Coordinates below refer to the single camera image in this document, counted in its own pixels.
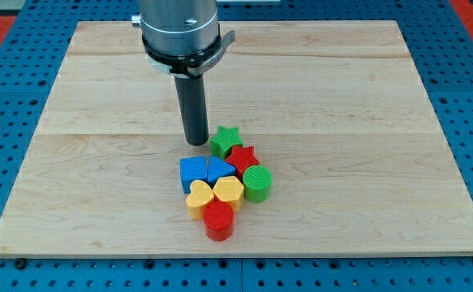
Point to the blue cube block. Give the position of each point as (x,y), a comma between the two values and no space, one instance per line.
(191,169)

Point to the blue triangle block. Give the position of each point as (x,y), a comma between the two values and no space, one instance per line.
(218,168)

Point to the wooden board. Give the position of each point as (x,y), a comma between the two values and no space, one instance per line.
(335,109)

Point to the yellow hexagon block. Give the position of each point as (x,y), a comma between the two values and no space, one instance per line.
(231,191)

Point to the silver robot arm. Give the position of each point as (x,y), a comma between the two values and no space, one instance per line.
(182,37)

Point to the green star block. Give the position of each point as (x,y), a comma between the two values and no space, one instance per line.
(224,140)

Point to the yellow heart block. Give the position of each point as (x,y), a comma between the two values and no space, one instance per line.
(200,197)

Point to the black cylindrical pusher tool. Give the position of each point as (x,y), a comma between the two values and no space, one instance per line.
(192,104)

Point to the blue perforated table mat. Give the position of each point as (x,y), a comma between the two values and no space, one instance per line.
(34,36)

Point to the red star block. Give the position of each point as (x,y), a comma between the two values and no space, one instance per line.
(242,158)

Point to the green cylinder block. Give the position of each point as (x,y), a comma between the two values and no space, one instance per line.
(257,181)

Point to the red cylinder block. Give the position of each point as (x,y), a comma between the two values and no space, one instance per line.
(218,219)

